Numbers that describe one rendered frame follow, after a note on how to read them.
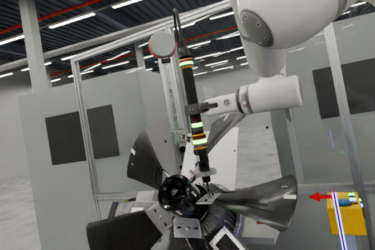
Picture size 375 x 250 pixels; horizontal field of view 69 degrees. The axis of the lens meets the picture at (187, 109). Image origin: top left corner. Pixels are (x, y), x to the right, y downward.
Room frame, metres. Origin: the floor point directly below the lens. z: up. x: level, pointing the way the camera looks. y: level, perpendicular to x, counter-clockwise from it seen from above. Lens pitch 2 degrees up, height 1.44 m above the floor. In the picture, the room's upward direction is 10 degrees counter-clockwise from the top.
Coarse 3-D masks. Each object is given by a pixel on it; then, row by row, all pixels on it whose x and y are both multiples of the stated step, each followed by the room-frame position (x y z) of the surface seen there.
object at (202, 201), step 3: (204, 195) 0.90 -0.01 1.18; (207, 195) 0.90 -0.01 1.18; (213, 195) 0.89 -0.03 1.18; (216, 195) 0.88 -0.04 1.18; (201, 198) 0.88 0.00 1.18; (204, 198) 0.88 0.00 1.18; (207, 198) 0.87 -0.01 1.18; (213, 198) 0.86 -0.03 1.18; (198, 201) 0.85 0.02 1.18; (201, 201) 0.85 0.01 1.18; (204, 201) 0.84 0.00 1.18; (207, 201) 0.84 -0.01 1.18; (210, 201) 0.83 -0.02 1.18
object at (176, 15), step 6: (174, 12) 0.92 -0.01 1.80; (174, 18) 0.93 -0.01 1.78; (174, 24) 0.94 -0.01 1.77; (180, 24) 0.87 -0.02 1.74; (180, 30) 0.86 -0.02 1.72; (180, 36) 0.86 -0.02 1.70; (192, 132) 0.97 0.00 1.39; (186, 138) 1.16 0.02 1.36; (192, 138) 1.00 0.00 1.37; (192, 144) 1.00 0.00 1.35
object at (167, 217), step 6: (156, 204) 0.91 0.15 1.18; (150, 210) 0.91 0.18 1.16; (156, 210) 0.91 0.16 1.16; (162, 210) 0.91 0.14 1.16; (150, 216) 0.91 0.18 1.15; (156, 216) 0.91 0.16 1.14; (162, 216) 0.91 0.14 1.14; (168, 216) 0.91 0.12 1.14; (156, 222) 0.91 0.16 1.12; (162, 222) 0.91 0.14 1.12; (168, 222) 0.91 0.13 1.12; (162, 228) 0.91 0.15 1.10
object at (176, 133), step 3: (174, 129) 1.52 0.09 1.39; (177, 129) 1.53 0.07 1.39; (180, 129) 1.51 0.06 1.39; (183, 129) 1.44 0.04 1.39; (174, 132) 1.43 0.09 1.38; (177, 132) 1.44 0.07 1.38; (180, 132) 1.44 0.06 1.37; (183, 132) 1.44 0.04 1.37; (186, 132) 1.44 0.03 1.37; (174, 135) 1.43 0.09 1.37; (177, 135) 1.44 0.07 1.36; (180, 135) 1.44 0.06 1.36; (174, 138) 1.44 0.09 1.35; (177, 138) 1.43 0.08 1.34; (180, 138) 1.44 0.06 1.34; (174, 141) 1.47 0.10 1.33; (177, 141) 1.43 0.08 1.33; (180, 141) 1.44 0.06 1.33; (183, 141) 1.44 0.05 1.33; (177, 144) 1.43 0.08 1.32
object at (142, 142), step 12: (144, 132) 1.10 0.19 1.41; (144, 144) 1.08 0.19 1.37; (132, 156) 1.14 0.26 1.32; (144, 156) 1.07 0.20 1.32; (156, 156) 1.01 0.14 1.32; (132, 168) 1.14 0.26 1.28; (144, 168) 1.07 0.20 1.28; (156, 168) 1.00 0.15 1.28; (144, 180) 1.08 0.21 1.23; (156, 180) 1.02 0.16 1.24
